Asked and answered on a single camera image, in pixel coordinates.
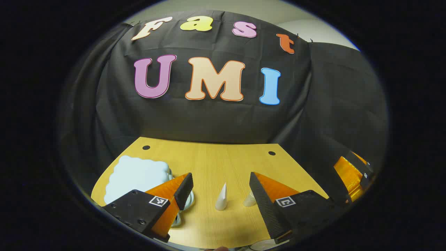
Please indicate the white pump bottle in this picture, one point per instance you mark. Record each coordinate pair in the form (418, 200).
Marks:
(249, 200)

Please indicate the white cone-shaped tube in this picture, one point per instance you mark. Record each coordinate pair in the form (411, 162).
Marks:
(221, 200)

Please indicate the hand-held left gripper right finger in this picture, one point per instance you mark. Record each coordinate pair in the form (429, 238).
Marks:
(261, 205)

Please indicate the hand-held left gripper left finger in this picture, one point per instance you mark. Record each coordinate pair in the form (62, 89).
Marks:
(184, 191)

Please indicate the light blue suitcase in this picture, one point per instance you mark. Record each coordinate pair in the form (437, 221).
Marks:
(136, 174)

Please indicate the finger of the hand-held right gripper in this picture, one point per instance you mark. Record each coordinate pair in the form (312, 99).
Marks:
(348, 177)

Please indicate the black backdrop cloth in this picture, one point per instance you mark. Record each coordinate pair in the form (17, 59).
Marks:
(209, 118)

